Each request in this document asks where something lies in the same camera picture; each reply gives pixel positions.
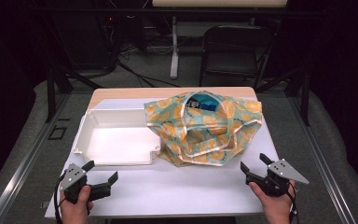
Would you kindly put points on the person's right hand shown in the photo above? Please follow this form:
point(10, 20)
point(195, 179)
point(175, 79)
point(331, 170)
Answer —
point(275, 207)

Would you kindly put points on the black equipment with red light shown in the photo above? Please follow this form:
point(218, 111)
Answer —
point(121, 31)

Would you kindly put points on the white plastic box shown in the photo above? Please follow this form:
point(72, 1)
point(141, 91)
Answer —
point(118, 143)

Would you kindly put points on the white table sheet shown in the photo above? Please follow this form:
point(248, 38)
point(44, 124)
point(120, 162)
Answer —
point(174, 193)

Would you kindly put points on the aluminium floor rail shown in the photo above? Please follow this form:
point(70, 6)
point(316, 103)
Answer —
point(321, 161)
point(28, 161)

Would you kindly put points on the lemon print cloth bag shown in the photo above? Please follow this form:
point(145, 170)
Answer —
point(199, 133)

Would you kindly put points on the black metal stand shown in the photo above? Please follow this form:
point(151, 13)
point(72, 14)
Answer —
point(304, 93)
point(51, 93)

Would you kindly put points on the blue snack packet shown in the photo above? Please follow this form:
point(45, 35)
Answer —
point(203, 102)

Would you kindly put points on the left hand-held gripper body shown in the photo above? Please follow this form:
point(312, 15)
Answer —
point(73, 175)

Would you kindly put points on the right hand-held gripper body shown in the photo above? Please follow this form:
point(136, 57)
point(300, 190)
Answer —
point(281, 172)

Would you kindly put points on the black folding chair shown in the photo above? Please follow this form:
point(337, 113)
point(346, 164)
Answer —
point(230, 63)

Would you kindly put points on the white table leg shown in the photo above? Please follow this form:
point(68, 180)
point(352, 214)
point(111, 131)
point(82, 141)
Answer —
point(174, 56)

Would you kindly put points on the person's left hand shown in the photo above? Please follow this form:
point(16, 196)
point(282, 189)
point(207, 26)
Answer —
point(76, 208)

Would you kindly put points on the beige background table top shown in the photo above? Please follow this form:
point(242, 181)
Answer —
point(217, 3)

